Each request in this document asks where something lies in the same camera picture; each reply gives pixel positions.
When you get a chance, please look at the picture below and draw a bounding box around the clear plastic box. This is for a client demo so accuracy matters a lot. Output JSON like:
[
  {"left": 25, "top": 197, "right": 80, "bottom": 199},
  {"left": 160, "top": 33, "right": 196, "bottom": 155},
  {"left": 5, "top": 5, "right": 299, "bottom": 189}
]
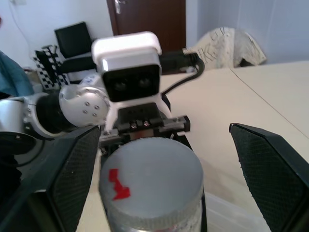
[{"left": 202, "top": 192, "right": 272, "bottom": 232}]

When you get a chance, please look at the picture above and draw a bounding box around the dark brown door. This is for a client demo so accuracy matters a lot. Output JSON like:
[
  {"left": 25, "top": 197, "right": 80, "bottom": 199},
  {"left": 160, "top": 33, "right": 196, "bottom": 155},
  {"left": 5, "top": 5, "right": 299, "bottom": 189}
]
[{"left": 106, "top": 0, "right": 187, "bottom": 54}]

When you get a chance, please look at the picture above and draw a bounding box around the white wall cable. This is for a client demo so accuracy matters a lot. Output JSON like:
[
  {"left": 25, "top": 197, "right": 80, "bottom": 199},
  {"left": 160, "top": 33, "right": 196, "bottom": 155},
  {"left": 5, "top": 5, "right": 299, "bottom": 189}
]
[{"left": 9, "top": 0, "right": 28, "bottom": 47}]

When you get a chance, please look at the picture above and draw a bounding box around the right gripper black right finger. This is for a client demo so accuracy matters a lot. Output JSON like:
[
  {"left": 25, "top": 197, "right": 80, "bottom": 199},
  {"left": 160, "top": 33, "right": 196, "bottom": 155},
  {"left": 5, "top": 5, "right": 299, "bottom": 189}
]
[{"left": 228, "top": 122, "right": 309, "bottom": 232}]

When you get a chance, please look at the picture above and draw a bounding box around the black white checkerboard panel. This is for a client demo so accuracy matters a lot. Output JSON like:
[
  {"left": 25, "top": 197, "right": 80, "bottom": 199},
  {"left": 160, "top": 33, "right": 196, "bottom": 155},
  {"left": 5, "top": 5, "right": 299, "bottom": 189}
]
[{"left": 33, "top": 44, "right": 71, "bottom": 90}]

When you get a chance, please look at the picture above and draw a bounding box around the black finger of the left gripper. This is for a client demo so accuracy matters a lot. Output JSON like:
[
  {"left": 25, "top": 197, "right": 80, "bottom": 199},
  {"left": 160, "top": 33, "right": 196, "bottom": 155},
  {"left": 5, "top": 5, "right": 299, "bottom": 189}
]
[{"left": 173, "top": 131, "right": 208, "bottom": 232}]

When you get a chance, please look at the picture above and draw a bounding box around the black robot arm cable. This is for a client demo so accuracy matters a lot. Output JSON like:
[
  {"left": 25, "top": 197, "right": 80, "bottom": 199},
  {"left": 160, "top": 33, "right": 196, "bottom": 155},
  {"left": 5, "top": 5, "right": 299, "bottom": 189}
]
[{"left": 161, "top": 49, "right": 206, "bottom": 96}]

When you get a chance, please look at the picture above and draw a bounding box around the blue cloth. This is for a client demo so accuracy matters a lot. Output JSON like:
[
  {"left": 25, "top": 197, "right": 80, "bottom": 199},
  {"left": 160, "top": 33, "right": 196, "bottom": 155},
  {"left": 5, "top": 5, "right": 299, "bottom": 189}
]
[{"left": 0, "top": 50, "right": 35, "bottom": 100}]

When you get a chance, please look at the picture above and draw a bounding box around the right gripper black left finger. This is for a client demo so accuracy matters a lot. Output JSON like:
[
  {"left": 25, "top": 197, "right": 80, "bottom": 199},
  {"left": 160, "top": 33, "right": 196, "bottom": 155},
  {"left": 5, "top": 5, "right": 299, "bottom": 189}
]
[{"left": 0, "top": 125, "right": 101, "bottom": 232}]

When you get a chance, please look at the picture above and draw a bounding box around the grey jar lid red mark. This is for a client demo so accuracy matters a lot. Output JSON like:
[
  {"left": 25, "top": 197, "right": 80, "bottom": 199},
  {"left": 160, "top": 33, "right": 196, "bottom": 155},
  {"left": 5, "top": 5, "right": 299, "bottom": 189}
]
[{"left": 98, "top": 137, "right": 204, "bottom": 227}]

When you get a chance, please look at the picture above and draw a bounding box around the black office chair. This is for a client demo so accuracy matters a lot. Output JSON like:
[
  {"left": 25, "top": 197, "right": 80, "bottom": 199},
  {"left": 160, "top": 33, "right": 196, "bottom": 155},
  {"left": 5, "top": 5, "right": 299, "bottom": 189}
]
[{"left": 54, "top": 21, "right": 98, "bottom": 83}]

